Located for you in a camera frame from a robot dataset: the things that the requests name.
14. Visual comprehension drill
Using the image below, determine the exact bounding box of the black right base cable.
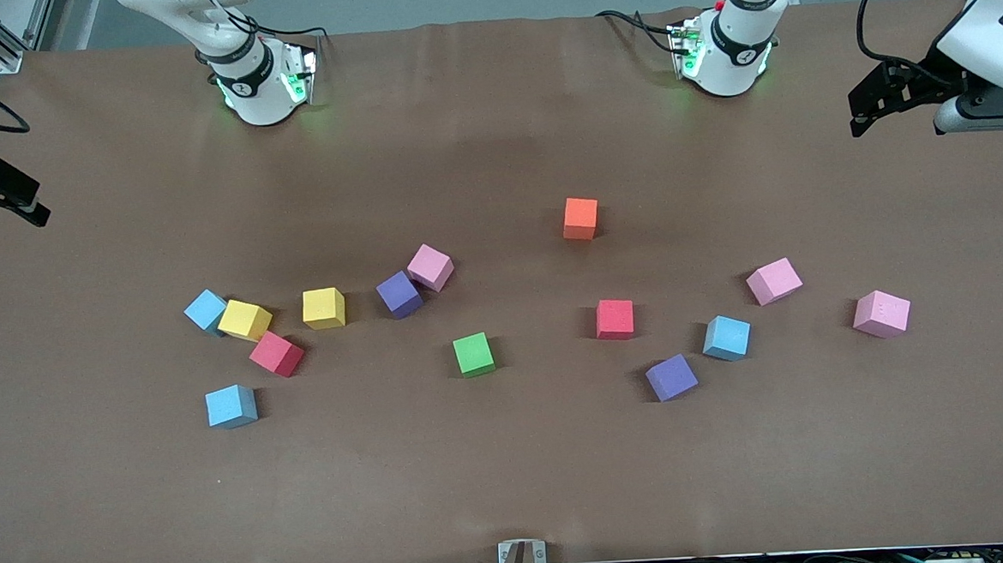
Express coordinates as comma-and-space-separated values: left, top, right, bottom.
195, 0, 331, 54

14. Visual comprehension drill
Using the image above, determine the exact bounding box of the blue foam cube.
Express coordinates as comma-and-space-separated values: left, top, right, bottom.
700, 313, 753, 364
205, 383, 259, 431
182, 287, 231, 338

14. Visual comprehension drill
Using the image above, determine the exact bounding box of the black left base cable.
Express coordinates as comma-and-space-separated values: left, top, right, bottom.
595, 4, 681, 58

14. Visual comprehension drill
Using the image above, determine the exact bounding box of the red foam cube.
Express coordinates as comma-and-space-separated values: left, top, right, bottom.
595, 298, 636, 343
248, 329, 308, 380

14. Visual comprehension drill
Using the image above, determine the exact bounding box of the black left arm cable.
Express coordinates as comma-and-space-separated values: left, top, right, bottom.
854, 0, 960, 92

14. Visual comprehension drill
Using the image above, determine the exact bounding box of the yellow foam cube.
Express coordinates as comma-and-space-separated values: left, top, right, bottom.
301, 286, 348, 332
216, 297, 274, 344

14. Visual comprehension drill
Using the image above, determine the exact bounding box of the brown table mat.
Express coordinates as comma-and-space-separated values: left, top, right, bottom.
0, 0, 1003, 563

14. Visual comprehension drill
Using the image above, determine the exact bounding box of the black base cable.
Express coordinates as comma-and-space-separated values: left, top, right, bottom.
595, 4, 681, 58
195, 0, 331, 54

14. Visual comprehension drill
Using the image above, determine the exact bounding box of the purple foam cube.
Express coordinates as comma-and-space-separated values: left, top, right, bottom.
644, 353, 700, 404
375, 269, 426, 321

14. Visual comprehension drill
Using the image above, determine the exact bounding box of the pink foam cube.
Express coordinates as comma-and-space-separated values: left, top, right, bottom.
744, 255, 806, 308
850, 288, 913, 341
405, 242, 457, 295

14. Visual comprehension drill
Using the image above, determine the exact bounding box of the orange foam cube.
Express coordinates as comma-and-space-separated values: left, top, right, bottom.
561, 196, 601, 243

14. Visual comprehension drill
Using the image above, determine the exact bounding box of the green foam cube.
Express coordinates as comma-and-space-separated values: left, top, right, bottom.
452, 331, 498, 379

